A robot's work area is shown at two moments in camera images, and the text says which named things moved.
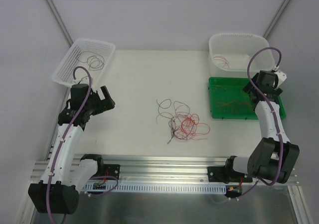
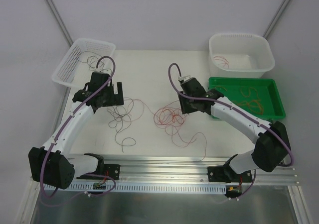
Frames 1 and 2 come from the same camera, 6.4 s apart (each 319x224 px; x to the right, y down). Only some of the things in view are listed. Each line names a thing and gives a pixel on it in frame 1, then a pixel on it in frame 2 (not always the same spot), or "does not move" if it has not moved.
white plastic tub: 229,54 does not move
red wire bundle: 186,126 -> 171,117
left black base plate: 113,169 does not move
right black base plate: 223,173 does not move
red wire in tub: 226,61 does not move
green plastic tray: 229,100 does not move
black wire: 165,104 -> 122,114
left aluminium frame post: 51,5 does not move
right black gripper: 278,90 -> 186,107
